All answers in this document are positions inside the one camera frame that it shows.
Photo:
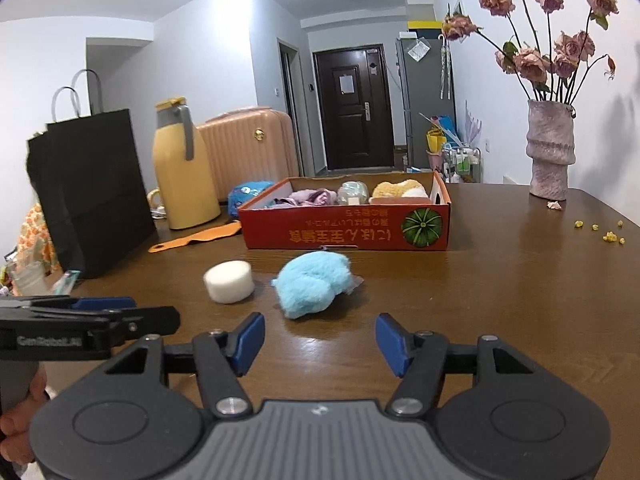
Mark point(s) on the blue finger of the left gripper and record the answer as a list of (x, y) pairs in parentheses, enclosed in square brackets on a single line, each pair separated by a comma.
[(103, 303)]

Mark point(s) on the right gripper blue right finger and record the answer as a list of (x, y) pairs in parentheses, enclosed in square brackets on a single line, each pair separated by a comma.
[(396, 344)]

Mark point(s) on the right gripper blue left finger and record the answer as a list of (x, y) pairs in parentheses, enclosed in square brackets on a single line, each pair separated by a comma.
[(245, 342)]

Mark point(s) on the white foam cylinder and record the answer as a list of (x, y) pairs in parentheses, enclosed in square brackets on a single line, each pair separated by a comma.
[(229, 282)]

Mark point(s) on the light blue fluffy cloth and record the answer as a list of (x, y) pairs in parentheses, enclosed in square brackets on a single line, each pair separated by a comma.
[(308, 284)]

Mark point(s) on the yellow plush toy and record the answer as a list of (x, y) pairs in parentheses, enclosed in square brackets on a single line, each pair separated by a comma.
[(406, 189)]

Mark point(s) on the iridescent soft ball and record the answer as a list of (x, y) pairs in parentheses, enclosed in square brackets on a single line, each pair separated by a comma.
[(353, 193)]

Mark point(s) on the purple fluffy cloth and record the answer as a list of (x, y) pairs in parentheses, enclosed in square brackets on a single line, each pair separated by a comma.
[(319, 197)]

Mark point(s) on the person left hand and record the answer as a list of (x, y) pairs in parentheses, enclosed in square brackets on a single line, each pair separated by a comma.
[(15, 423)]

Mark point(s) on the red cardboard box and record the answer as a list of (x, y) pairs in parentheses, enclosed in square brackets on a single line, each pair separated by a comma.
[(403, 223)]

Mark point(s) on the black paper bag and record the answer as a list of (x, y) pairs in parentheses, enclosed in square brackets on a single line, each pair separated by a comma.
[(86, 174)]

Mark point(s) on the blue tissue pack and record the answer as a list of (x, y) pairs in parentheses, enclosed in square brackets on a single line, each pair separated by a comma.
[(244, 192)]

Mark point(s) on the yellow thermos jug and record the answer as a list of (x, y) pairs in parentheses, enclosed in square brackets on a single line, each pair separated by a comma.
[(181, 167)]

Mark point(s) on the pink ribbed suitcase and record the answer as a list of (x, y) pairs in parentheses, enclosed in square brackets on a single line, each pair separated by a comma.
[(252, 144)]

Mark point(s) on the yellow crumbs on table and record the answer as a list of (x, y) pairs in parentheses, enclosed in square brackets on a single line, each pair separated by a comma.
[(609, 237)]

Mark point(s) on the pink textured vase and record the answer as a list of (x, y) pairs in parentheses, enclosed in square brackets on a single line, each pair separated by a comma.
[(551, 147)]

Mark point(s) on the dark entrance door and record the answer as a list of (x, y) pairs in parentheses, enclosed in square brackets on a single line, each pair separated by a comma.
[(355, 109)]

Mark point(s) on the grey refrigerator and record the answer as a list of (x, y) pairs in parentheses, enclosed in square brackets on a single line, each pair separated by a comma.
[(419, 61)]

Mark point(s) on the yellow box on refrigerator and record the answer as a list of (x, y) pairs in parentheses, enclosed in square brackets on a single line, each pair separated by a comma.
[(424, 25)]

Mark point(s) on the dried pink roses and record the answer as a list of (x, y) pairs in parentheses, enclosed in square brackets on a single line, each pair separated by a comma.
[(550, 67)]

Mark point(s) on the wire storage rack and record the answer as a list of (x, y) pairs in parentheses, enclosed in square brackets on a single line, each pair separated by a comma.
[(461, 164)]

